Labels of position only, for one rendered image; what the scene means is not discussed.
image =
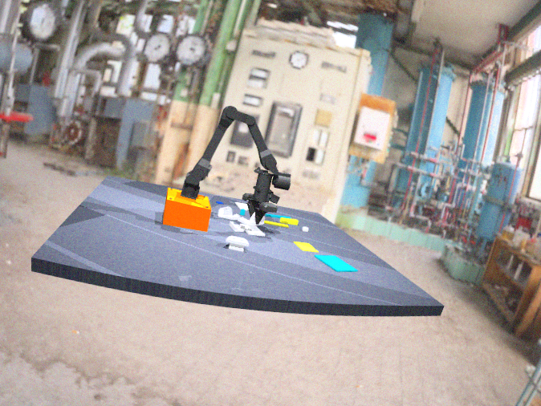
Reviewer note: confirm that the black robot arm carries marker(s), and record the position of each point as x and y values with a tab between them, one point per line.
202	168

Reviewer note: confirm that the white curved plate with holes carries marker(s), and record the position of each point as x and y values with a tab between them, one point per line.
236	228

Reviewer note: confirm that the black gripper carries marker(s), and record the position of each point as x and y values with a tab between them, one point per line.
257	202

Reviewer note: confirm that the white housing plate with two round holes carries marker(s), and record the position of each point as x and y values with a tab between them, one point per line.
239	241

